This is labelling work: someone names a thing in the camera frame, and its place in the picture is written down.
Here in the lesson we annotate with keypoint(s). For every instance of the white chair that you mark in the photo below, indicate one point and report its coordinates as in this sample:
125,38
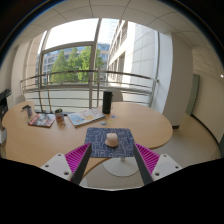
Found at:
118,96

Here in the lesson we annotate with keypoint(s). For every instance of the white printed mug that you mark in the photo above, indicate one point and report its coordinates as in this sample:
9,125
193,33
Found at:
59,116

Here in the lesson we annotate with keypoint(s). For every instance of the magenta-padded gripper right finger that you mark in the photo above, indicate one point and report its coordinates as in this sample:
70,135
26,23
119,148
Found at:
165,165

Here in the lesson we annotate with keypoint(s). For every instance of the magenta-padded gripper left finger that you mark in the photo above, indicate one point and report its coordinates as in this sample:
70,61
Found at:
58,165

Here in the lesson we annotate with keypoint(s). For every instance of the black and white printer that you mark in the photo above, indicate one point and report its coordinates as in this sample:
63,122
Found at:
4,103

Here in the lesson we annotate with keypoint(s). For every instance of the black drink bottle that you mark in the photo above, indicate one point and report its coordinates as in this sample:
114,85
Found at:
107,102

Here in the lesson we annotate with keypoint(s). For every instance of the blue patterned mouse pad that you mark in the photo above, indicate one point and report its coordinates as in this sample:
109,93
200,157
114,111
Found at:
96,140

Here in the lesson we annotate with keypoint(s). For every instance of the red cover magazine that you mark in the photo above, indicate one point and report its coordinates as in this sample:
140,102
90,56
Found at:
41,120

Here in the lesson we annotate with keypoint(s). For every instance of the beige computer mouse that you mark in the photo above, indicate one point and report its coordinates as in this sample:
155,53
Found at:
112,140

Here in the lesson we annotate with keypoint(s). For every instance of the blue square sticker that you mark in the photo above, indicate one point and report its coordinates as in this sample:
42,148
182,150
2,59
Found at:
103,123

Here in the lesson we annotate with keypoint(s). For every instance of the white round table base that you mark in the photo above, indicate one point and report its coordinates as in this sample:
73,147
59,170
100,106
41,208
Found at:
118,168

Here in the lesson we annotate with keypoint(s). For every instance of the light blue cover magazine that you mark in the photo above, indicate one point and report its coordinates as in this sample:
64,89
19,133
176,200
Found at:
86,117

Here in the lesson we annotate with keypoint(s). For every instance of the dark door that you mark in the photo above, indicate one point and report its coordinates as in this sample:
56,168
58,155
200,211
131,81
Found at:
192,95

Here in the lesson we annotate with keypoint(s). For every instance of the small printed cup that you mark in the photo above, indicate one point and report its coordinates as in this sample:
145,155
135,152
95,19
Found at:
29,111

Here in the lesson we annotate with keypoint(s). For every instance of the metal balcony railing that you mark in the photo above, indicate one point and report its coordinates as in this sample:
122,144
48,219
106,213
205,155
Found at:
66,73

